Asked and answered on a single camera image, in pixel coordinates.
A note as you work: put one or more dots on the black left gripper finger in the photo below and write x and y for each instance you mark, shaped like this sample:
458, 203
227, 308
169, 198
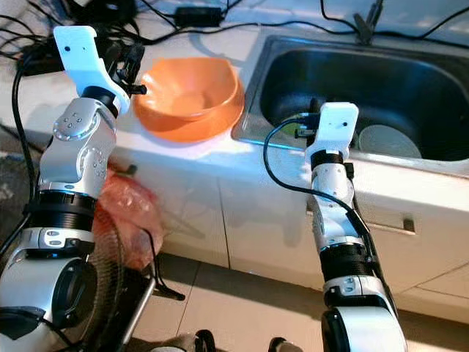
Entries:
134, 60
114, 59

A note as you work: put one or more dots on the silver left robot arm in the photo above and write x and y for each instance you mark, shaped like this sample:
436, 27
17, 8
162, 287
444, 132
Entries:
77, 161

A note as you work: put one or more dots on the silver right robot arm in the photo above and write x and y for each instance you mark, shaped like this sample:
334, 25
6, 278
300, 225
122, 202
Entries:
333, 194

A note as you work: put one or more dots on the white kitchen base cabinet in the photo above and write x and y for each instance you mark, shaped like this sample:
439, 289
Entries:
264, 220

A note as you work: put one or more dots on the green plate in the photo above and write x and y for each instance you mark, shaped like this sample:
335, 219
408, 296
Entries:
299, 130

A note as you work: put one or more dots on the black charger block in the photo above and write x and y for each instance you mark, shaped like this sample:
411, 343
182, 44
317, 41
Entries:
102, 9

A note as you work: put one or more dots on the black power adapter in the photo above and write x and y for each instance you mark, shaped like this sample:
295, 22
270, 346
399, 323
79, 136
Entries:
199, 17

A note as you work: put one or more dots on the white plate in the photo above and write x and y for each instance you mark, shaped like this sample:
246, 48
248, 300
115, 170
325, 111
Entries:
388, 141

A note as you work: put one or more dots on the stainless steel sink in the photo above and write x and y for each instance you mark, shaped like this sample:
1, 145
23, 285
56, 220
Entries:
396, 81

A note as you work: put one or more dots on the dark metal faucet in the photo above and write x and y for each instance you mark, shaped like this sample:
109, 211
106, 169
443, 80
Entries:
366, 26

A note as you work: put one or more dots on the red plastic bag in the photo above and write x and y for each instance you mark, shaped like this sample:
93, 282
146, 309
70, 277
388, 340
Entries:
132, 213

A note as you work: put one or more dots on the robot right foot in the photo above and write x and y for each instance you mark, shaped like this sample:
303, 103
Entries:
286, 345

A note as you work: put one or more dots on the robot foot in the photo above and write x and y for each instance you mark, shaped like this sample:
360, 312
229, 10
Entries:
286, 345
190, 342

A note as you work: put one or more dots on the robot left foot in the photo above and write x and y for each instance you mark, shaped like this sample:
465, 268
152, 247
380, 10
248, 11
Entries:
190, 342

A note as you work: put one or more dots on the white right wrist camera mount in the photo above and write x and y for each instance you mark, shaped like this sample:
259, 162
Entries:
335, 128

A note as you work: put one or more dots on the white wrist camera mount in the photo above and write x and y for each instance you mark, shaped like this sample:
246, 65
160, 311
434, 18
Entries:
80, 59
335, 128

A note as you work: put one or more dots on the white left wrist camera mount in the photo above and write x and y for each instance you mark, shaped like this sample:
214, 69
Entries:
80, 59

